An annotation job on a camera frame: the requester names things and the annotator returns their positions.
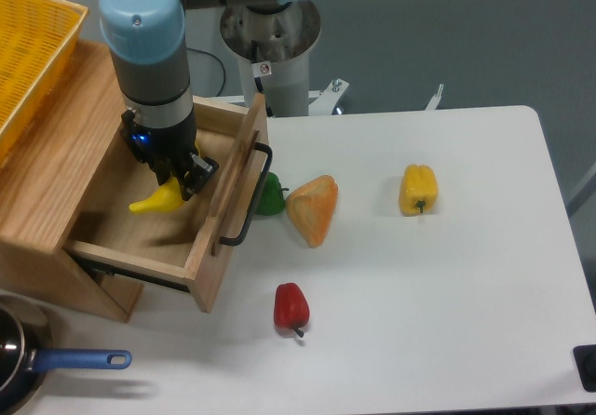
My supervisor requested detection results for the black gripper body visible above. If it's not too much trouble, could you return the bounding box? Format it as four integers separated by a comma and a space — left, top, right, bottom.
119, 105, 198, 186

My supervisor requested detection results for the yellow toy banana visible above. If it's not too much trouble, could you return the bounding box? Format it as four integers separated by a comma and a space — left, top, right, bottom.
129, 149, 198, 214

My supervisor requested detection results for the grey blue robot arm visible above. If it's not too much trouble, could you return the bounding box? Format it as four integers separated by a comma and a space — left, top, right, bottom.
99, 0, 320, 200

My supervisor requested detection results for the open wooden top drawer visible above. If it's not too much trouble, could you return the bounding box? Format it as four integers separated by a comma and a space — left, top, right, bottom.
64, 94, 272, 313

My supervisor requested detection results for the wooden drawer cabinet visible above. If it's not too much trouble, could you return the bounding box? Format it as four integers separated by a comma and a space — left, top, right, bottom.
1, 40, 142, 322

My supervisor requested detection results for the green toy bell pepper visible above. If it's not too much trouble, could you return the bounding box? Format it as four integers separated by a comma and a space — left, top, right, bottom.
255, 172, 289, 217

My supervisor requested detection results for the orange toy sandwich bread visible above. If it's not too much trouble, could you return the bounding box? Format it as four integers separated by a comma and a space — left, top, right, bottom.
286, 175, 339, 248

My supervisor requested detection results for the red toy bell pepper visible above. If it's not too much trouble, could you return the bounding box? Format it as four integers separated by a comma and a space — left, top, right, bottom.
273, 283, 310, 338

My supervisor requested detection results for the yellow plastic basket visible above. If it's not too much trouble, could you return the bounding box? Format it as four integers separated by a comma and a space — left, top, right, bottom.
1, 0, 88, 160

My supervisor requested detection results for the yellow toy bell pepper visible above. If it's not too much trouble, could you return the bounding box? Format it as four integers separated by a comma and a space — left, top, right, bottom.
399, 164, 439, 216

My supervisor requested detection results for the black table corner clamp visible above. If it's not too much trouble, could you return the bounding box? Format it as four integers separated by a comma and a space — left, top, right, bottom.
573, 344, 596, 393

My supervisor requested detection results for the black drawer handle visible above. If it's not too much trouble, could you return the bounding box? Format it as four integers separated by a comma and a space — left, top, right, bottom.
219, 142, 274, 248

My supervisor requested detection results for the black cable loop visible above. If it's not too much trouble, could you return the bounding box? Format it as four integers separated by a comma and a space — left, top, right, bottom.
185, 47, 228, 97

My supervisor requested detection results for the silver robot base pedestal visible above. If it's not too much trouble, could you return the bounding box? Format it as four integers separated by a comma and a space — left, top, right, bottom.
220, 0, 349, 117

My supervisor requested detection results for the black frying pan blue handle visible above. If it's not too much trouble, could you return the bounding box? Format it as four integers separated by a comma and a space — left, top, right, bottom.
1, 304, 132, 414

